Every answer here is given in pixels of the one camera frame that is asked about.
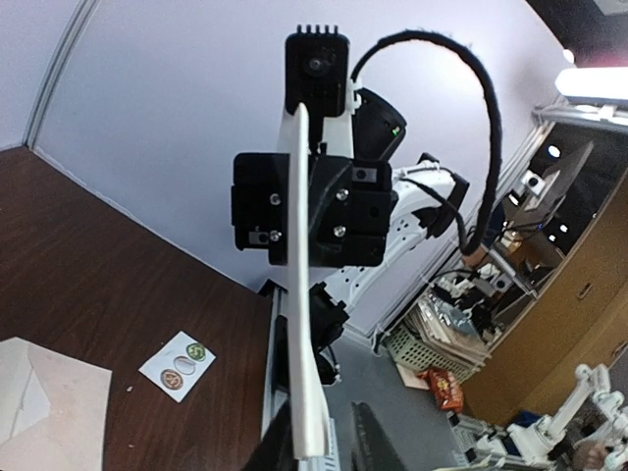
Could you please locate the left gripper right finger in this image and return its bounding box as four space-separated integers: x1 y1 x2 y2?
351 402 407 471

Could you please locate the white paper sheet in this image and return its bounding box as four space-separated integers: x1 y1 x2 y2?
288 103 330 461

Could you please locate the white ceiling light fixture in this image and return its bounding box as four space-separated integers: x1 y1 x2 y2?
554 67 628 105

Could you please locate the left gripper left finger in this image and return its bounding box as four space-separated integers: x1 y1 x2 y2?
241 399 298 471

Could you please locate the right aluminium frame post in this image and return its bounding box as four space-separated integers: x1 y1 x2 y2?
23 0 100 149

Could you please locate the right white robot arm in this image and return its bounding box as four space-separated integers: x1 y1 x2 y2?
232 88 469 386

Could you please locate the white plastic basket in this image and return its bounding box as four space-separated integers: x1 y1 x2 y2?
383 294 491 383

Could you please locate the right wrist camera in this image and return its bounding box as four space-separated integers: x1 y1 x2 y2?
284 25 360 158

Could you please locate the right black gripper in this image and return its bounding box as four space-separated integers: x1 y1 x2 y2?
229 151 399 270

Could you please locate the wooden cabinet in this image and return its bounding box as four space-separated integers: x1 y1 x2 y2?
460 225 628 428

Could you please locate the sticker sheet with three seals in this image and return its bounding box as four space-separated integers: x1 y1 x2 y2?
139 331 216 403

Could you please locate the orange snack bag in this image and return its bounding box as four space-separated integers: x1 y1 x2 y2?
417 367 464 413

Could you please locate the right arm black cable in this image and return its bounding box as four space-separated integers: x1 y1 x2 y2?
350 29 504 256

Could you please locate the beige paper envelope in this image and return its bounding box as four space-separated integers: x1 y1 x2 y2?
1 338 112 470

